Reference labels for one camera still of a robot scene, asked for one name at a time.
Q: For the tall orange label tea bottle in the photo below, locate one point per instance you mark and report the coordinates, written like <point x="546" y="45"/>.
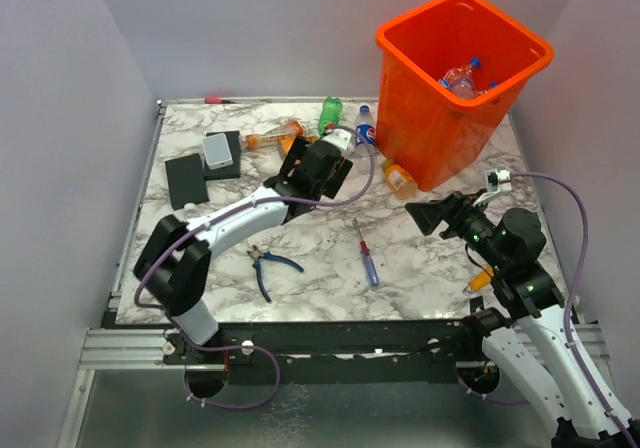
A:
<point x="287" y="131"/>

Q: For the white box device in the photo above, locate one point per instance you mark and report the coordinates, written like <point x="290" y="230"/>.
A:
<point x="216" y="151"/>

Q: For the red marker pen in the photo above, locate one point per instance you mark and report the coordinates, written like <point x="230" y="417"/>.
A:
<point x="217" y="101"/>

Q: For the orange plastic bin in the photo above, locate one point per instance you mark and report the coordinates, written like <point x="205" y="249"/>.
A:
<point x="422" y="126"/>

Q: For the green plastic bottle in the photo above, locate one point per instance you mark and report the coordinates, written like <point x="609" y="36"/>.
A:
<point x="330" y="114"/>

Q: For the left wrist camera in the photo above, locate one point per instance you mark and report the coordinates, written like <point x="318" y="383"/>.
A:
<point x="340" y="137"/>

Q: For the yellow utility knife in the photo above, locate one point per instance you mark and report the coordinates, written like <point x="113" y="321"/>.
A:
<point x="480" y="281"/>

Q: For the aluminium frame rail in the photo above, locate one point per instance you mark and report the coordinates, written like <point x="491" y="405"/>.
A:
<point x="111" y="349"/>
<point x="593" y="340"/>

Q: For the black flat block front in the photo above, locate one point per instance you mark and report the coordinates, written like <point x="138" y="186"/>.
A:
<point x="186" y="182"/>

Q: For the small orange juice bottle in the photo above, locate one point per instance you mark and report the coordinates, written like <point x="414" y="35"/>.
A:
<point x="399" y="180"/>

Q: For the black flat block rear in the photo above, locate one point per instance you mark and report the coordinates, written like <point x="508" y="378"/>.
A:
<point x="230" y="172"/>

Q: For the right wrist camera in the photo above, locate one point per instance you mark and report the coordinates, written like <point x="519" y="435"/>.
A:
<point x="498" y="183"/>

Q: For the red blue screwdriver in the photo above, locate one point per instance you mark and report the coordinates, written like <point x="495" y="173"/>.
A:
<point x="368" y="263"/>

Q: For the clear white-cap bottle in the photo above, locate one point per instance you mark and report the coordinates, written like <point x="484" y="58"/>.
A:
<point x="190" y="211"/>

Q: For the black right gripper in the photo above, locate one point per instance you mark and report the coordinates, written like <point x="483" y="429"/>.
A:
<point x="453" y="209"/>

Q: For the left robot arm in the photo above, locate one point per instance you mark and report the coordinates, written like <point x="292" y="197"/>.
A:
<point x="174" y="263"/>

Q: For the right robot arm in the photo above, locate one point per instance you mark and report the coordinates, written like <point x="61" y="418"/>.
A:
<point x="533" y="341"/>

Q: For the black flat block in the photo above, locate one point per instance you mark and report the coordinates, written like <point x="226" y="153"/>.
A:
<point x="186" y="182"/>
<point x="230" y="172"/>

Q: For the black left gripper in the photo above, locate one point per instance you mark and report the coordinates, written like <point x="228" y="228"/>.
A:
<point x="296" y="155"/>

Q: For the right aluminium frame rail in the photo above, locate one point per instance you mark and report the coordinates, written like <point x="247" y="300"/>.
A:
<point x="593" y="340"/>

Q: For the Pepsi bottle beside bin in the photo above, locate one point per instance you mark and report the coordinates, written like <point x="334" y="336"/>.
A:
<point x="364" y="140"/>

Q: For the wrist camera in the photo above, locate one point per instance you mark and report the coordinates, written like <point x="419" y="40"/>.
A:
<point x="340" y="137"/>
<point x="498" y="183"/>

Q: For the orange label bottle right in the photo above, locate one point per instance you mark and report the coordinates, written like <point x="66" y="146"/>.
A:
<point x="284" y="147"/>

